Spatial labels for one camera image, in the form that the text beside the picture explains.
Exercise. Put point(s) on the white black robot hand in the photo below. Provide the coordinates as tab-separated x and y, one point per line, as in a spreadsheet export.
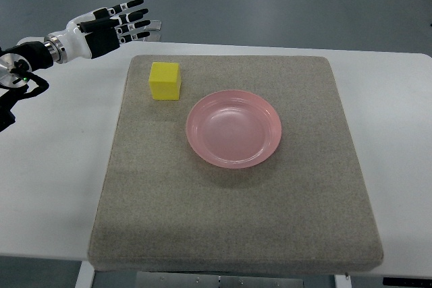
99	32

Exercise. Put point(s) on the yellow foam block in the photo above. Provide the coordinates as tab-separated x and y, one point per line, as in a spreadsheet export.
165	81

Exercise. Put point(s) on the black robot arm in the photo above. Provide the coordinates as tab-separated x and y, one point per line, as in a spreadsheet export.
18	65

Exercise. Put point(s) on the pink plastic plate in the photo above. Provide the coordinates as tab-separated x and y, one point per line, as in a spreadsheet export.
233	129

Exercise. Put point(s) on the clear acrylic stand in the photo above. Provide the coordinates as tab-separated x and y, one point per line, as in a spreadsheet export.
154	30

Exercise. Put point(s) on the white table frame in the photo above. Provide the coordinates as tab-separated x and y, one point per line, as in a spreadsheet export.
88	277

